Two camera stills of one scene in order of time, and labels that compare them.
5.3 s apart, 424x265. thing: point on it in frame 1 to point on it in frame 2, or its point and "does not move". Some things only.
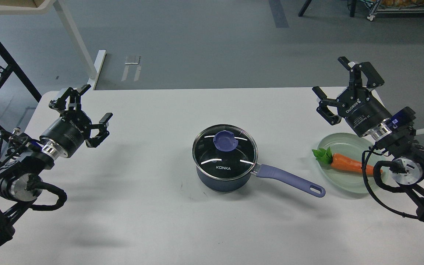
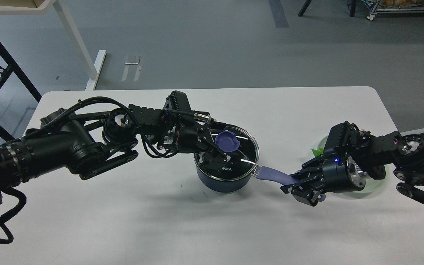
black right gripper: (361, 109) to (339, 175)
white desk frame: (11, 7) does not move
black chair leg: (303, 10) does not move
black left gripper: (70, 131) to (191, 136)
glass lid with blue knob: (224, 151) does not move
